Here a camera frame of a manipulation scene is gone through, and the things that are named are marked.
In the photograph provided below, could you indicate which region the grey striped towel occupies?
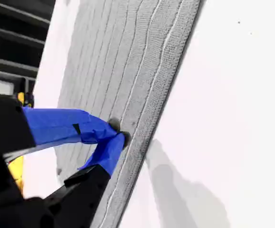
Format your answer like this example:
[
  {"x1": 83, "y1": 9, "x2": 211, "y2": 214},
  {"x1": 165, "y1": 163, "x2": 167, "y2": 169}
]
[{"x1": 56, "y1": 0, "x2": 207, "y2": 228}]

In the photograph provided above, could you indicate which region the yellow black tool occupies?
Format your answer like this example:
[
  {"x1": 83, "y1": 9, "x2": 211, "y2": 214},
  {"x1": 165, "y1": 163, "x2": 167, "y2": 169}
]
[{"x1": 16, "y1": 91, "x2": 35, "y2": 109}]

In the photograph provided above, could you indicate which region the dark metal rack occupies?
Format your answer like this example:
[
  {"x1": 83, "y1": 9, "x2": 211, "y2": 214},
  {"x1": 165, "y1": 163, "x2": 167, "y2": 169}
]
[{"x1": 0, "y1": 0, "x2": 57, "y2": 95}]

